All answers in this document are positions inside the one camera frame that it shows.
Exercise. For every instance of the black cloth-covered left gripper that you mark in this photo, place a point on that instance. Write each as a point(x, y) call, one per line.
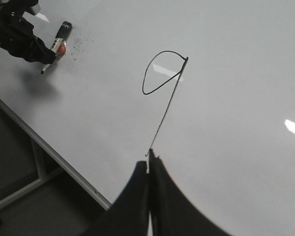
point(16, 33)

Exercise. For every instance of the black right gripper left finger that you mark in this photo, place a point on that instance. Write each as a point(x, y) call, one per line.
point(129, 214)

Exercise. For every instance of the white whiteboard with metal frame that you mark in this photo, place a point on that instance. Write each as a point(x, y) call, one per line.
point(208, 84)

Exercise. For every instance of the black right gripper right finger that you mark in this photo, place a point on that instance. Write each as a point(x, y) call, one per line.
point(172, 214)

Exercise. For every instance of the white metal table frame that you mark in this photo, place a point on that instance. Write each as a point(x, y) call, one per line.
point(22, 161)

